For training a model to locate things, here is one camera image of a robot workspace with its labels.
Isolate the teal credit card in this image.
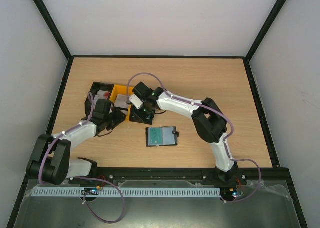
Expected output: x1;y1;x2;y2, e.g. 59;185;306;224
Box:
147;127;163;146

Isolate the black leather card holder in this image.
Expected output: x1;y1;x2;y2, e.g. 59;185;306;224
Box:
145;126;180;147

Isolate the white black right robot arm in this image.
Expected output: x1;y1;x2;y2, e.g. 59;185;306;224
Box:
129;82;238;184

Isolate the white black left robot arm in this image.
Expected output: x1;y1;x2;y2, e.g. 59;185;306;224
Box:
26;99;126;185

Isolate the white orange card stack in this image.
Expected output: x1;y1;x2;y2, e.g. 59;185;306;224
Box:
114;94;129;110

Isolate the black card bin right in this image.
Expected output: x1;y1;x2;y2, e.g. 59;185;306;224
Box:
129;105;155;125

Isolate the black card bin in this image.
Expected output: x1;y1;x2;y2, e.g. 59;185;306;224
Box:
84;82;114;115
129;105;155;125

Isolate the white red card stack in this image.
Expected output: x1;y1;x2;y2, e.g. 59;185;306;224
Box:
94;90;110;101

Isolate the yellow card bin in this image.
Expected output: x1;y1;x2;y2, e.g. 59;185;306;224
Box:
109;84;131;122

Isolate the black card bin left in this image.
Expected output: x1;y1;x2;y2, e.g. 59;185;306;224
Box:
84;82;114;115

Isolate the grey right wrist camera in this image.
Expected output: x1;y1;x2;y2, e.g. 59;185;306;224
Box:
129;94;143;109

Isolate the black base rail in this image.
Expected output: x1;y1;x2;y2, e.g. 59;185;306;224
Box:
68;167;292;186

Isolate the white slotted cable duct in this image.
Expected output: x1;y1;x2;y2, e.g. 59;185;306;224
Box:
31;187;221;198

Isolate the black enclosure frame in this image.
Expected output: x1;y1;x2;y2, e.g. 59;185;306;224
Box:
7;0;308;228

